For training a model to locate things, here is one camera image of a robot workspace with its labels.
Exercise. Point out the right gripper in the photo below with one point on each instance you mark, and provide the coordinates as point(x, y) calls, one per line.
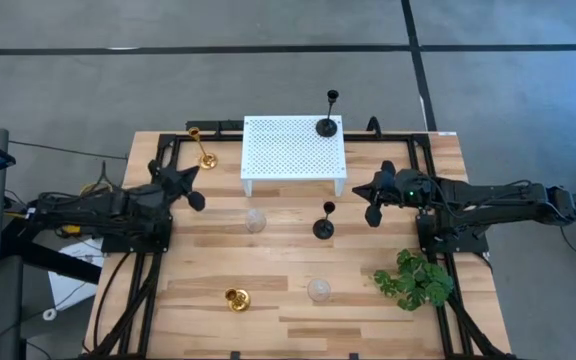
point(403, 190)

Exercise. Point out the white label sticker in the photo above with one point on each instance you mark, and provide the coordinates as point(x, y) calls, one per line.
point(447, 133)

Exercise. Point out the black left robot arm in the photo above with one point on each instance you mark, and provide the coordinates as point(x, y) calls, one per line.
point(93, 210)

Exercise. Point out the white perforated metal shelf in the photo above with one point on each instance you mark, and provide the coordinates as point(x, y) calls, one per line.
point(278, 150)

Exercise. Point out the gold candlestick holder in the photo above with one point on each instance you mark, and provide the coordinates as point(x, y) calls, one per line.
point(240, 301)
point(208, 161)

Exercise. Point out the black metal stand base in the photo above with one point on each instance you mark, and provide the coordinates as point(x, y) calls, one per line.
point(63, 265)

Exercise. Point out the black power strip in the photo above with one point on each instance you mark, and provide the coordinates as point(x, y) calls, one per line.
point(208, 125)

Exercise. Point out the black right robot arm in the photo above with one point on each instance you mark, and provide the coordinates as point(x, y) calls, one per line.
point(508, 200)

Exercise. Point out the green plant in white pot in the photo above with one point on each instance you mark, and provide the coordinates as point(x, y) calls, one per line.
point(418, 282)

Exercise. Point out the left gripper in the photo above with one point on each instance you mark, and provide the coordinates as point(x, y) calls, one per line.
point(163, 192)

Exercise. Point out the black candlestick holder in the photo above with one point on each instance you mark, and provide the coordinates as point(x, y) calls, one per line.
point(323, 230)
point(326, 128)

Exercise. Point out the black aluminium table frame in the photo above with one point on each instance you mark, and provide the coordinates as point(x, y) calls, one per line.
point(383, 137)

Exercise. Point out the white paper sheet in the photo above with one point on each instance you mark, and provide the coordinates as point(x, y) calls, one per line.
point(68, 285)

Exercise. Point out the clear ribbed glass candle holder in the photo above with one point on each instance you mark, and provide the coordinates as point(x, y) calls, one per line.
point(255, 221)
point(319, 290)

